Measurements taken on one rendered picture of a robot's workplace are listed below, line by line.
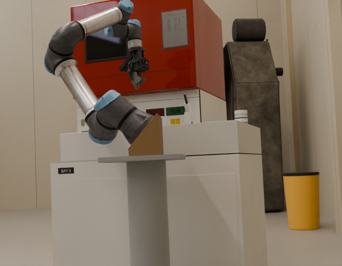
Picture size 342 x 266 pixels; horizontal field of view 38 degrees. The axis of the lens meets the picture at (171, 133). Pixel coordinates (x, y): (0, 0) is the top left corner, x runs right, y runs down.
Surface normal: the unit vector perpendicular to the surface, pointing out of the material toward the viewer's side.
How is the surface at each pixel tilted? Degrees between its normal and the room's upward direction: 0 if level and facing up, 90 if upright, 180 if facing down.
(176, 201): 90
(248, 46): 64
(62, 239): 90
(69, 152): 90
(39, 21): 90
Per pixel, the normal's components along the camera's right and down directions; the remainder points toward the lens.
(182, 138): -0.33, -0.05
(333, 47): -0.10, -0.06
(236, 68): 0.08, -0.50
